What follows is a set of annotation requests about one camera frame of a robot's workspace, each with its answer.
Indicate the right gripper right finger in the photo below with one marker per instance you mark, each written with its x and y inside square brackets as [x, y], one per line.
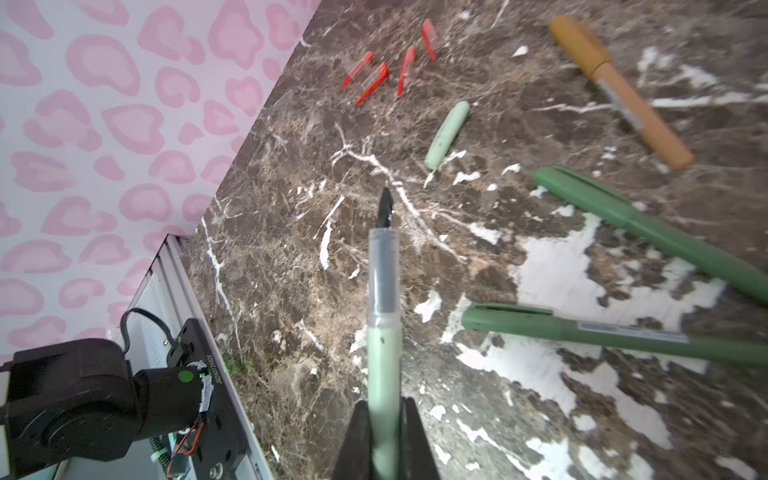
[416, 459]

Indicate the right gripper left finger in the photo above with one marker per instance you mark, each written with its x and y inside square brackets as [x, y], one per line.
[354, 458]

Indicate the green pen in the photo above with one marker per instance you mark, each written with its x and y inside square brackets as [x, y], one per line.
[543, 324]
[619, 212]
[384, 341]

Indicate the green pen front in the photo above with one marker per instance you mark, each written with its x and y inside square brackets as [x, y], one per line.
[543, 324]

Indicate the brown pen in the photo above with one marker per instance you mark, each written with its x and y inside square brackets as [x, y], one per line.
[586, 50]

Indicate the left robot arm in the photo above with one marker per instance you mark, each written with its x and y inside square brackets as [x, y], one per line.
[82, 399]

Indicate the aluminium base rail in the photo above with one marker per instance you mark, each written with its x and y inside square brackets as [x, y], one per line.
[167, 328]

